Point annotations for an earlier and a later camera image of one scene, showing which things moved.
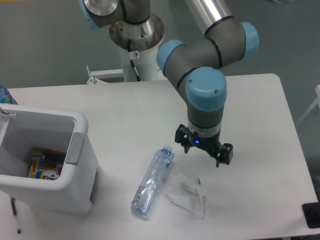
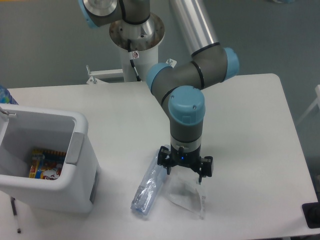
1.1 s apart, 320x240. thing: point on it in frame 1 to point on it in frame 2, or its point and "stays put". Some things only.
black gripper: (212, 144) to (192, 159)
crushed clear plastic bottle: (152, 179) stays put
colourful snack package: (45, 164) stays put
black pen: (14, 210) stays put
